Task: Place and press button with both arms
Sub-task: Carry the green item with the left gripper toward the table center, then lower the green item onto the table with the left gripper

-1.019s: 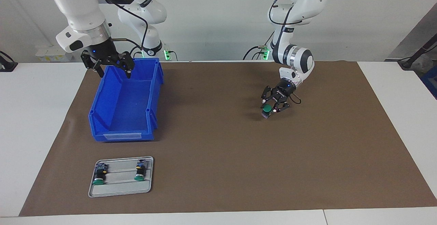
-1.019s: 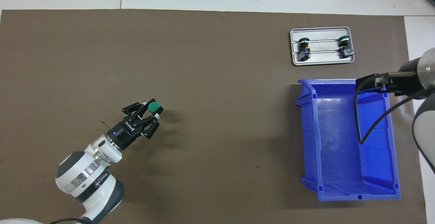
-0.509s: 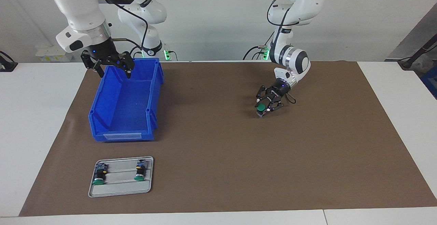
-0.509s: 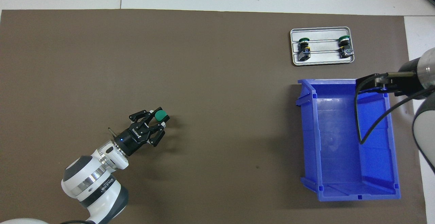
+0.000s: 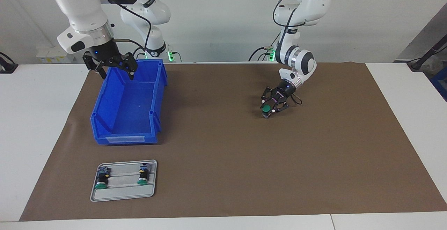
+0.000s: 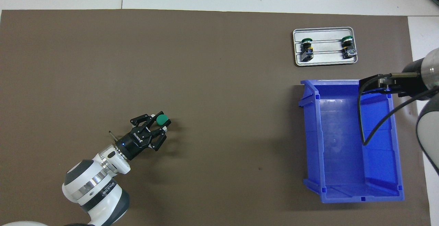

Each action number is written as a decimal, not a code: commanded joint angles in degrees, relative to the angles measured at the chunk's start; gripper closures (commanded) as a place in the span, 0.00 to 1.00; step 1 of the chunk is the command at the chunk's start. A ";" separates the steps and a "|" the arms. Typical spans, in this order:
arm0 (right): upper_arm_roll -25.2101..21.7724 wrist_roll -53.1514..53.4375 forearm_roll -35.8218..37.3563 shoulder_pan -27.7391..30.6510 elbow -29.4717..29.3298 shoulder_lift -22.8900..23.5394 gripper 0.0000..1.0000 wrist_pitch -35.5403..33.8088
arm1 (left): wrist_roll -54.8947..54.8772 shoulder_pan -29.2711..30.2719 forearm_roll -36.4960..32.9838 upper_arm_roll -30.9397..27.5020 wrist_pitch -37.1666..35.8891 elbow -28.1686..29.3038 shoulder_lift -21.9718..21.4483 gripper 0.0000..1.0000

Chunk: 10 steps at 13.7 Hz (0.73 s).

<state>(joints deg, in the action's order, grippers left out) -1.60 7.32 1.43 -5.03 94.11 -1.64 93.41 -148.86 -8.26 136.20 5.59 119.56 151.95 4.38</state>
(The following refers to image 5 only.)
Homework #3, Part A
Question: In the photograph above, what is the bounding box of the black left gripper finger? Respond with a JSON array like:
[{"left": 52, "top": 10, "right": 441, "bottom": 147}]
[
  {"left": 260, "top": 87, "right": 279, "bottom": 109},
  {"left": 267, "top": 99, "right": 290, "bottom": 119}
]

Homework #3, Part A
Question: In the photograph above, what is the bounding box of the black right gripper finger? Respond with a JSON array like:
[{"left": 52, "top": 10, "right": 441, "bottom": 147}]
[
  {"left": 83, "top": 53, "right": 108, "bottom": 80},
  {"left": 117, "top": 52, "right": 139, "bottom": 81}
]

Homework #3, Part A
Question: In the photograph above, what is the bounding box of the green button with grey block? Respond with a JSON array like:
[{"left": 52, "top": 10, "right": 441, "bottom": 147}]
[{"left": 94, "top": 166, "right": 111, "bottom": 190}]

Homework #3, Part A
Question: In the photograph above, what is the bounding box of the green button with yellow block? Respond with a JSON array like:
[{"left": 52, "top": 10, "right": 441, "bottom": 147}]
[{"left": 137, "top": 163, "right": 151, "bottom": 185}]

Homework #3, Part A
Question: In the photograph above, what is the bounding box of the blue plastic storage bin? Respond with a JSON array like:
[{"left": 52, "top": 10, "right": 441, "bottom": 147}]
[{"left": 90, "top": 59, "right": 168, "bottom": 146}]

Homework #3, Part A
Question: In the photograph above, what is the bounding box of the white power strip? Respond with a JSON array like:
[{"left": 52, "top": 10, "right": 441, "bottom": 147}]
[{"left": 37, "top": 47, "right": 75, "bottom": 64}]

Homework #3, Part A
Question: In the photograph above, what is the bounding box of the brown table mat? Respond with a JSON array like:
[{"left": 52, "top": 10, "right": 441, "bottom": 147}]
[{"left": 19, "top": 62, "right": 447, "bottom": 222}]

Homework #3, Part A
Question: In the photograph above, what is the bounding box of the grey metal tray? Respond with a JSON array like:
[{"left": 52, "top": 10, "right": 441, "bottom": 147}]
[{"left": 90, "top": 159, "right": 157, "bottom": 202}]

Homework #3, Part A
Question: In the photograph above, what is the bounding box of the black stand pole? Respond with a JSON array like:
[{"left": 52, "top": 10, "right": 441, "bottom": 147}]
[{"left": 407, "top": 33, "right": 447, "bottom": 72}]

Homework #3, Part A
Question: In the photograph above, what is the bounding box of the blue crate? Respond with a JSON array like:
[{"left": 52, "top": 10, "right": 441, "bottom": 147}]
[{"left": 430, "top": 66, "right": 447, "bottom": 101}]

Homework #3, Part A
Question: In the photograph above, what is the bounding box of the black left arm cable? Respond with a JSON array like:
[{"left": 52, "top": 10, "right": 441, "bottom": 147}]
[{"left": 272, "top": 0, "right": 303, "bottom": 105}]

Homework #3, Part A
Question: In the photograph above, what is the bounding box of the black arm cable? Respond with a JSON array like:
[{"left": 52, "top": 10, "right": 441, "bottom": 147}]
[
  {"left": 272, "top": 0, "right": 303, "bottom": 105},
  {"left": 95, "top": 0, "right": 152, "bottom": 60}
]

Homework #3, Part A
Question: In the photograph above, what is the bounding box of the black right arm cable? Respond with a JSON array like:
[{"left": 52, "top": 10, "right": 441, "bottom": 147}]
[{"left": 95, "top": 0, "right": 152, "bottom": 60}]

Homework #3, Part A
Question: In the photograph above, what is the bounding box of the black base cable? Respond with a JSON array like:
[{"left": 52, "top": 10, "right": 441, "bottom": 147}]
[{"left": 248, "top": 31, "right": 281, "bottom": 62}]

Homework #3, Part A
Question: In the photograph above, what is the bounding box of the black clamp mount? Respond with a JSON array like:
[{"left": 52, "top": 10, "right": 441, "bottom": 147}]
[{"left": 0, "top": 52, "right": 19, "bottom": 74}]

